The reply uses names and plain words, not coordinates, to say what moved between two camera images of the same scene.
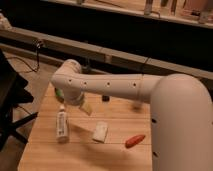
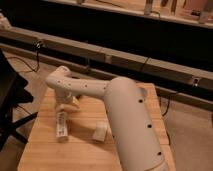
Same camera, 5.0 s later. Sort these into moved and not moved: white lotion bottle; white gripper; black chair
Moved: white gripper
Not moved: black chair; white lotion bottle
